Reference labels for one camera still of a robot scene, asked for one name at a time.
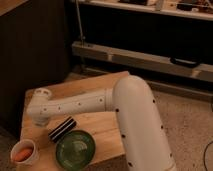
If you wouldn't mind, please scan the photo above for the black striped eraser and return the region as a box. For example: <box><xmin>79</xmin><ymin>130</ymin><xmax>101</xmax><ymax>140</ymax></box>
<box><xmin>48</xmin><ymin>117</ymin><xmax>77</xmax><ymax>143</ymax></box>

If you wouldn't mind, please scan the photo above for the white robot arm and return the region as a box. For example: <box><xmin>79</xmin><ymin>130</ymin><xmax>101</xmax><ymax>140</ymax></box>
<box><xmin>27</xmin><ymin>75</ymin><xmax>177</xmax><ymax>171</ymax></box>

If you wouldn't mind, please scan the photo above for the green plate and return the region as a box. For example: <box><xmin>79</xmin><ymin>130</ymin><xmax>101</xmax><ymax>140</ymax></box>
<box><xmin>55</xmin><ymin>130</ymin><xmax>96</xmax><ymax>171</ymax></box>

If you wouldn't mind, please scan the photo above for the dark wooden cabinet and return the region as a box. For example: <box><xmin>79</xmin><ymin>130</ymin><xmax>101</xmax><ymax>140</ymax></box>
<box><xmin>0</xmin><ymin>0</ymin><xmax>70</xmax><ymax>137</ymax></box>

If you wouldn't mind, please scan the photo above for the vertical metal pole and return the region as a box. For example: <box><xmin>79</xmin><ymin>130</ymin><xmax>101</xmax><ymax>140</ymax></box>
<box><xmin>75</xmin><ymin>0</ymin><xmax>84</xmax><ymax>45</ymax></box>

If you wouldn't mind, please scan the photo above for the white cup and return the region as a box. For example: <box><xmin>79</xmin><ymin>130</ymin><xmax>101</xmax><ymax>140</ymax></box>
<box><xmin>10</xmin><ymin>139</ymin><xmax>39</xmax><ymax>165</ymax></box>

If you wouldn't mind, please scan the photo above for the orange carrot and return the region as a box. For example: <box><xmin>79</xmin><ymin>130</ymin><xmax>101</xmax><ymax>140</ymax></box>
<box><xmin>14</xmin><ymin>148</ymin><xmax>32</xmax><ymax>162</ymax></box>

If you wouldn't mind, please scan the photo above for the upper cluttered shelf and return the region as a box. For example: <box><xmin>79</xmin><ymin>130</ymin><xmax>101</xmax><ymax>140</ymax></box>
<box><xmin>78</xmin><ymin>0</ymin><xmax>213</xmax><ymax>21</ymax></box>

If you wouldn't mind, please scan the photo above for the black handle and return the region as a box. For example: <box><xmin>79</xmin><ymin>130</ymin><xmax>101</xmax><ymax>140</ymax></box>
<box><xmin>170</xmin><ymin>58</ymin><xmax>201</xmax><ymax>68</ymax></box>

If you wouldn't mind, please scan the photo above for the metal shelf rail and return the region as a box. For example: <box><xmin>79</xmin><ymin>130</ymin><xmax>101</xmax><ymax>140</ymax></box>
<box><xmin>71</xmin><ymin>41</ymin><xmax>213</xmax><ymax>82</ymax></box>

